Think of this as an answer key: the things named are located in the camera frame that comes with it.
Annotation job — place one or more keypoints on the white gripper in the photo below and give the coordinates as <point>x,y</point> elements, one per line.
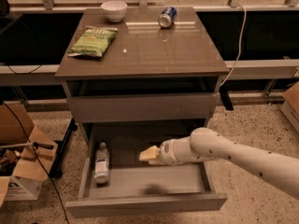
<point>167,152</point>

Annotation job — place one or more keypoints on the clear plastic water bottle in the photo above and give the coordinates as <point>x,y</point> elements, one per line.
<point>101,168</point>

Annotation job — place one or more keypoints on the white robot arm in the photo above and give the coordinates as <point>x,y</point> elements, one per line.
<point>205,144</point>

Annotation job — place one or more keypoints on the open grey middle drawer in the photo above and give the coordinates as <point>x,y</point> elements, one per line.
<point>135,187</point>

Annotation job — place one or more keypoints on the grey drawer cabinet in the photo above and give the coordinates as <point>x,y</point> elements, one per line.
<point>145,59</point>

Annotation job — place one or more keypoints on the closed grey top drawer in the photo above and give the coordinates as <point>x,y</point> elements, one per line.
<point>143,107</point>

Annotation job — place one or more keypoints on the black stand leg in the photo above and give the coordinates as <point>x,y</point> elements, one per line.
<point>56,169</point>

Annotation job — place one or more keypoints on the open cardboard box left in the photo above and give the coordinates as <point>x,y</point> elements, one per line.
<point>33,167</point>

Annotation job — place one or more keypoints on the green chip bag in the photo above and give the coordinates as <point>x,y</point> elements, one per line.
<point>93,42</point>

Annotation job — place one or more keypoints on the blue soda can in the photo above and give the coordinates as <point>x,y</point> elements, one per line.
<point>167,17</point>

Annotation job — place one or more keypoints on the cardboard box right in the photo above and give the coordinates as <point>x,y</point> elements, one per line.
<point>290,107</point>

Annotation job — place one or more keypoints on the white ceramic bowl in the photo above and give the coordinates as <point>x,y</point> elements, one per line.
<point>114,11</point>

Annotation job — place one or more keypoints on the black handled tool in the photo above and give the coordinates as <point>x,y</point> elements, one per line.
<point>30,144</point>

